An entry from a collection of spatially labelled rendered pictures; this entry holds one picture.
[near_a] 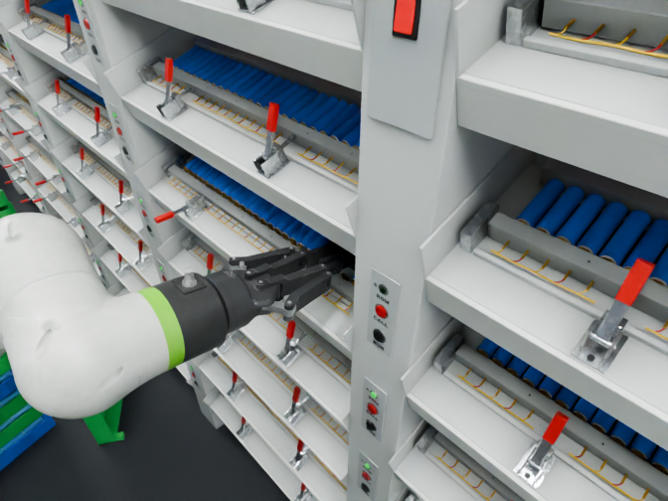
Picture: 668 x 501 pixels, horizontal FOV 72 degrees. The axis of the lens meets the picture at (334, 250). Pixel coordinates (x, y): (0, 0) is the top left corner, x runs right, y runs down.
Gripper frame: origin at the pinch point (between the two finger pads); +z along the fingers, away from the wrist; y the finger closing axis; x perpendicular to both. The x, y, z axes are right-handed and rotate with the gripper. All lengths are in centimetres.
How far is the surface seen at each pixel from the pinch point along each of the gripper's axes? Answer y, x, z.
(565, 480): -38.4, 6.9, -1.1
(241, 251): 18.6, 7.8, -2.6
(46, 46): 94, -12, -7
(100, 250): 120, 64, 8
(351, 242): -8.8, -9.4, -7.0
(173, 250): 50, 25, 1
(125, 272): 104, 65, 10
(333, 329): -5.4, 8.2, -3.3
